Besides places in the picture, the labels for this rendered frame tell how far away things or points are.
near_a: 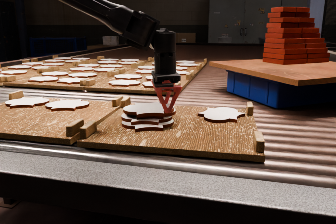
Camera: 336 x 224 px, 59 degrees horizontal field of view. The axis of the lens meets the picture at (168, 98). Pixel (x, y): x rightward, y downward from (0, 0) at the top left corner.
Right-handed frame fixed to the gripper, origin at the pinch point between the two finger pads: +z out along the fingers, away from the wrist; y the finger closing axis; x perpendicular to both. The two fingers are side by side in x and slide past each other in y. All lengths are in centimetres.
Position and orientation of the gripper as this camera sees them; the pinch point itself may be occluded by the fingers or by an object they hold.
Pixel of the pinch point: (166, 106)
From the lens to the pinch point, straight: 79.9
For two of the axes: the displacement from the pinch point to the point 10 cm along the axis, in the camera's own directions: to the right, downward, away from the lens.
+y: 1.5, 2.4, -9.6
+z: 0.1, 9.7, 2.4
